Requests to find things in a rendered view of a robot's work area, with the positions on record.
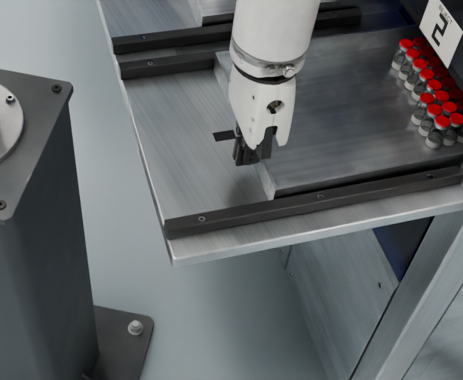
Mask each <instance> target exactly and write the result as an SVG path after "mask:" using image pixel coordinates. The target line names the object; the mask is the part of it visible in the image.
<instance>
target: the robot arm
mask: <svg viewBox="0 0 463 380"><path fill-rule="evenodd" d="M319 5H320V0H237V2H236V7H235V17H234V22H233V27H232V32H231V41H230V47H229V52H230V56H231V59H232V62H233V64H232V68H231V75H230V80H229V86H228V96H229V100H230V103H231V107H232V109H233V111H234V114H235V117H236V119H237V124H236V133H237V135H238V136H236V137H235V145H234V150H233V154H232V157H233V159H234V160H235V165H236V166H244V165H251V164H257V163H259V159H260V160H265V159H270V158H271V146H272V137H273V135H274V136H275V138H276V140H277V143H278V145H279V146H285V145H286V143H287V140H288V137H289V133H290V127H291V123H292V118H293V110H294V104H295V95H296V79H295V75H296V73H298V72H299V71H300V70H301V69H302V67H303V66H304V64H305V58H306V55H307V52H308V46H309V43H310V40H311V35H312V32H313V28H314V23H315V20H316V17H317V12H318V8H319ZM24 127H25V120H24V114H23V109H22V106H21V105H20V101H19V100H18V99H17V98H16V96H15V95H14V94H13V93H12V92H11V91H10V90H8V89H7V88H6V87H4V86H3V85H1V84H0V163H1V162H3V161H4V160H5V159H7V158H8V157H9V156H10V155H11V153H12V152H13V151H14V150H15V149H16V147H17V146H18V144H19V143H20V141H21V139H22V136H23V132H24Z"/></svg>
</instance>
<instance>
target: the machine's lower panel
mask: <svg viewBox="0 0 463 380"><path fill-rule="evenodd" d="M276 250H277V253H278V255H279V257H280V259H281V262H282V265H283V267H284V269H286V271H285V272H286V275H287V278H288V280H289V282H290V286H291V287H292V290H293V293H294V296H295V297H296V301H297V303H298V305H299V308H300V311H301V312H302V316H303V318H304V321H305V324H306V326H307V328H308V331H309V333H310V336H311V339H312V341H313V343H314V346H315V349H316V351H317V354H318V357H319V358H320V361H321V364H322V367H323V370H324V372H325V374H326V376H327V379H328V380H351V379H352V377H353V375H354V373H355V372H356V370H357V368H358V366H359V364H360V362H361V360H362V358H363V356H364V354H365V352H366V350H367V348H368V346H369V344H370V342H371V340H372V339H373V336H374V335H375V333H376V330H377V329H378V327H379V324H380V323H381V321H382V318H383V317H384V315H385V312H386V311H387V309H388V307H389V305H390V304H391V301H392V299H393V298H394V295H395V293H396V292H397V289H398V287H399V285H400V283H401V280H400V281H399V280H398V279H397V276H396V274H395V273H394V270H393V268H392V267H391V264H390V262H389V261H388V258H387V256H386V255H385V252H384V250H383V249H382V246H381V244H380V243H379V240H378V238H377V237H376V234H375V232H374V231H373V229H372V228H369V229H366V230H362V231H355V232H351V233H347V234H340V235H336V236H332V237H325V238H321V239H317V240H312V241H306V242H301V243H297V244H291V245H286V246H282V247H276ZM401 380H463V284H462V285H461V286H460V288H459V289H458V292H457V293H456V294H455V296H454V297H453V299H452V301H451V302H450V303H449V305H448V307H447V308H446V310H445V311H444V313H443V315H442V316H441V318H440V319H439V321H438V322H437V324H436V326H435V327H434V329H433V330H432V332H431V334H430V335H429V336H428V338H427V340H426V341H425V343H424V344H423V346H422V348H421V349H420V351H419V352H418V353H417V355H416V357H415V359H414V360H413V362H412V363H411V365H410V366H409V368H408V370H407V371H406V373H405V374H404V376H403V377H402V379H401Z"/></svg>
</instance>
